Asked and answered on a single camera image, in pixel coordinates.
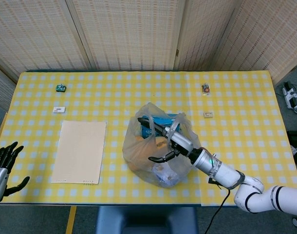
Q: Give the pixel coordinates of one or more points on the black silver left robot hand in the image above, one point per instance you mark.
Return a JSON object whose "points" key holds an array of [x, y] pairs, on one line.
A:
{"points": [[0, 175]]}

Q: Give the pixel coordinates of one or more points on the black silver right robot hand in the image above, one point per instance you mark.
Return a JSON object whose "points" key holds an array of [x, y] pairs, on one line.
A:
{"points": [[181, 143]]}

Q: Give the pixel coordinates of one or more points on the translucent plastic bag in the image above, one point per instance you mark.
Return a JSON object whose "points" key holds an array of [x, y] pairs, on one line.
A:
{"points": [[141, 148]]}

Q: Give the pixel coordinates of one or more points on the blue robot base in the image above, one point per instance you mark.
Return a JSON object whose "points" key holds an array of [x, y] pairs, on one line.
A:
{"points": [[146, 220]]}

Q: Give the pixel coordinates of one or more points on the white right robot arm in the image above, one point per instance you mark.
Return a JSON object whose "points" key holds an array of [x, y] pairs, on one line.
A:
{"points": [[236, 175]]}

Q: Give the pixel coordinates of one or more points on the beige bread pack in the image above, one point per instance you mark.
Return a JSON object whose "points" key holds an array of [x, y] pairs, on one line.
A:
{"points": [[160, 143]]}

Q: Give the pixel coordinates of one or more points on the blue cookie box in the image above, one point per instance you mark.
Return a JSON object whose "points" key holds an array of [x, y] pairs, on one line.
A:
{"points": [[163, 119]]}

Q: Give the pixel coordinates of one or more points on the white plastic package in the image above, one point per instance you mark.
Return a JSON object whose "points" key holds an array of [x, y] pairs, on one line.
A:
{"points": [[166, 176]]}

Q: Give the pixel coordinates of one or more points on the small beige box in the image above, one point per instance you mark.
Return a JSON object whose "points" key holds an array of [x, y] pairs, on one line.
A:
{"points": [[208, 114]]}

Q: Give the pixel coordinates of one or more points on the yellow checked tablecloth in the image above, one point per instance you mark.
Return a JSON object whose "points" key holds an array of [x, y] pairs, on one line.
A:
{"points": [[163, 87]]}

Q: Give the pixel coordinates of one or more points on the beige paper sheet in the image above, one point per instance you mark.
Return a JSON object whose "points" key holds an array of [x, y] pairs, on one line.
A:
{"points": [[79, 152]]}

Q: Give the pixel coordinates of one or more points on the small white box red stripe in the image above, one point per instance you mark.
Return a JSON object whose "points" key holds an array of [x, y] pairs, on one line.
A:
{"points": [[59, 109]]}

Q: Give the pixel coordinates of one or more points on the green snack packet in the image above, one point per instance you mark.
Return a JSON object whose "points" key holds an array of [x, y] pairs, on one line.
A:
{"points": [[61, 88]]}

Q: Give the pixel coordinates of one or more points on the white power strip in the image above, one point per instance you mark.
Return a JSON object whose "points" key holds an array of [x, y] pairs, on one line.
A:
{"points": [[289, 96]]}

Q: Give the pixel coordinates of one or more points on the woven folding screen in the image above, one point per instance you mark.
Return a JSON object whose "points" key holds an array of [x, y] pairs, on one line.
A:
{"points": [[129, 34]]}

